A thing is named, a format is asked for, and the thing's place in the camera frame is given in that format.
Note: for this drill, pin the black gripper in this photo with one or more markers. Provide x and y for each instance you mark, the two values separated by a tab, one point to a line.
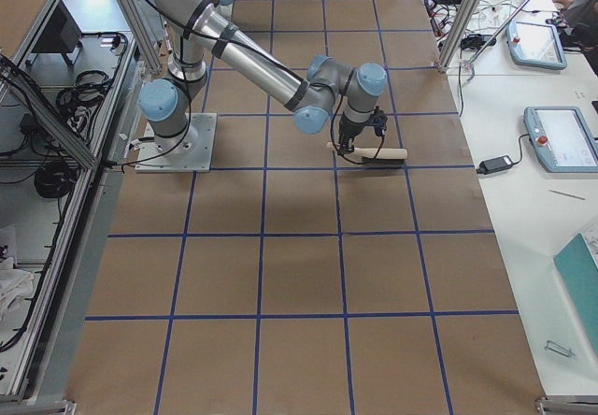
348	131

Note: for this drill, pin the beige hand brush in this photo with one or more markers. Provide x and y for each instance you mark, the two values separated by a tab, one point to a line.
366	156

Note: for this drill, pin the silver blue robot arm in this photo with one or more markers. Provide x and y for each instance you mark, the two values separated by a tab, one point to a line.
197	26

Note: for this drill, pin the small black power brick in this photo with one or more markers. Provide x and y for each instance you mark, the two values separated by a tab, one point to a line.
494	165

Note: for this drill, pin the upper blue teach pendant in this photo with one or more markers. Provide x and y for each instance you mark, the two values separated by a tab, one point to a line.
535	45

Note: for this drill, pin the blue teach pendant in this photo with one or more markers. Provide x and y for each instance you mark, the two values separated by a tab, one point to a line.
561	139
535	45

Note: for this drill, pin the lower blue teach pendant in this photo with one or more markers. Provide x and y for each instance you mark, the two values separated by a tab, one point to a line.
561	139

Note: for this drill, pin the green notebook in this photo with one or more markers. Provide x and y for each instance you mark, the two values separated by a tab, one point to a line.
578	271

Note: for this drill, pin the white crumpled cloth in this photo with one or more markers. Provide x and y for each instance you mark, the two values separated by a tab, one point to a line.
16	284

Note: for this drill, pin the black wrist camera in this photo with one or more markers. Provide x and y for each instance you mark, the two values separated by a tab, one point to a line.
378	121

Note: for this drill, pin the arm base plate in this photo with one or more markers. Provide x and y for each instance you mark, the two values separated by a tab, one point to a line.
181	154

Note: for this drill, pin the aluminium frame post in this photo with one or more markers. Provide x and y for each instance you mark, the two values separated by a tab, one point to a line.
452	42

